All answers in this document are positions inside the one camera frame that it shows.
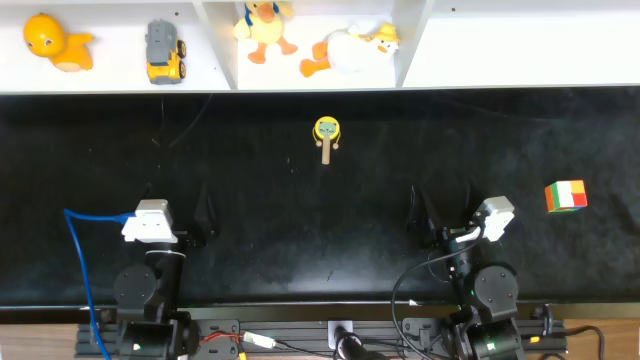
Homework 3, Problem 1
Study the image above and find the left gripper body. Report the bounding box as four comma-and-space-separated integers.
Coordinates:
171, 229, 208, 248

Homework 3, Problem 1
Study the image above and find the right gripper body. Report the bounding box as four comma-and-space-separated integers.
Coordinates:
436, 224, 477, 247

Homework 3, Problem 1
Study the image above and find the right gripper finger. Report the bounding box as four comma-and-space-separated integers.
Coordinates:
406, 184, 444, 248
461, 182, 476, 222

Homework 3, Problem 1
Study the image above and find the grey and yellow toy truck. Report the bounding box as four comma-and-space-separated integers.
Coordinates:
144, 18, 189, 86

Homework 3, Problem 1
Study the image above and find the yellow rubber duck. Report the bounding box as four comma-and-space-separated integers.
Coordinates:
22, 12, 95, 74

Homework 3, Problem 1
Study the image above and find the many-coloured puzzle cube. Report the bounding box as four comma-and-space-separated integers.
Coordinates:
543, 179, 589, 214

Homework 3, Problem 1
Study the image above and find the yellow rattle drum toy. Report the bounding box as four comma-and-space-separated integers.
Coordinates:
312, 115, 343, 166

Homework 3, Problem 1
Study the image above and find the white shelf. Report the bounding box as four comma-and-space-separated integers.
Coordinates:
0, 0, 640, 95

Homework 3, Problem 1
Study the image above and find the white plush duck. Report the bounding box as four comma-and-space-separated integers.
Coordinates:
299, 21, 402, 79

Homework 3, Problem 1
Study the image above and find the yellow plush duck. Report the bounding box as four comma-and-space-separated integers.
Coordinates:
232, 1, 300, 65

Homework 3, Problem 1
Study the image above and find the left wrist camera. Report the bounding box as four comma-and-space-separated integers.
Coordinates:
121, 198, 179, 245

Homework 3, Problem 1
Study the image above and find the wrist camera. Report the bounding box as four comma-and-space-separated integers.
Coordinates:
469, 195, 516, 244
121, 198, 179, 245

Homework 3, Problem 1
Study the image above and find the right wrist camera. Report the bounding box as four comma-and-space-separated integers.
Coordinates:
469, 195, 516, 244

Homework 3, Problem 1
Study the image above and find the black cable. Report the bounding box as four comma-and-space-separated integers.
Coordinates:
391, 234, 484, 360

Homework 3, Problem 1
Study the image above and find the blue cable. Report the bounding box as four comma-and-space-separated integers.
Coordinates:
63, 208, 137, 360

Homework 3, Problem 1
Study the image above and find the mounting rail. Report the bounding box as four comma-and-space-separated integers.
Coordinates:
74, 304, 606, 360

